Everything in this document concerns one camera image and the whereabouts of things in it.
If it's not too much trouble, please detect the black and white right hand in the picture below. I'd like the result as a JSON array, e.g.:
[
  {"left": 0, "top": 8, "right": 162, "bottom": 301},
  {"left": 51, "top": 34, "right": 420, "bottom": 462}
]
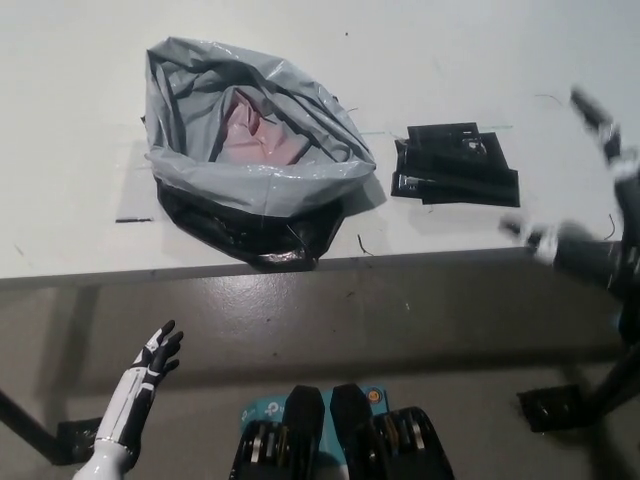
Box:
[{"left": 499, "top": 87, "right": 640, "bottom": 301}]

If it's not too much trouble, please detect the white and black left hand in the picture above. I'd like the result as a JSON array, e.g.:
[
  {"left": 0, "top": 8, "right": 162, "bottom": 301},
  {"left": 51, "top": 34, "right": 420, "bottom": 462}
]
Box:
[{"left": 96, "top": 319, "right": 185, "bottom": 447}]

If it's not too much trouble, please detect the grey and black plastic bag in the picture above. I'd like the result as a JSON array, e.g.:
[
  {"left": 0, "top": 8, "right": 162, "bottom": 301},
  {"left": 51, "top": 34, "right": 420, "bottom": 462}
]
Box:
[{"left": 141, "top": 35, "right": 377, "bottom": 272}]

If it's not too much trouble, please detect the black table leg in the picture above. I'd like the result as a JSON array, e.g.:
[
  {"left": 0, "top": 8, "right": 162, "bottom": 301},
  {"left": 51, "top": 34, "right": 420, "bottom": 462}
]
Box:
[
  {"left": 0, "top": 387, "right": 57, "bottom": 457},
  {"left": 583, "top": 319, "right": 640, "bottom": 427}
]

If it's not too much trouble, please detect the pale grey flat sheet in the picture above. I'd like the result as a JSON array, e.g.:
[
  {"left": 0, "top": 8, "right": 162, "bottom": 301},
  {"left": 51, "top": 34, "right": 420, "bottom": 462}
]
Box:
[{"left": 114, "top": 138, "right": 161, "bottom": 224}]

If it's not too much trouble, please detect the pink crumpled item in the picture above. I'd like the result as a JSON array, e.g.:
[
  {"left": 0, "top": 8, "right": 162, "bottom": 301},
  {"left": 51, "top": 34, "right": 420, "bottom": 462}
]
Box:
[{"left": 219, "top": 85, "right": 312, "bottom": 165}]

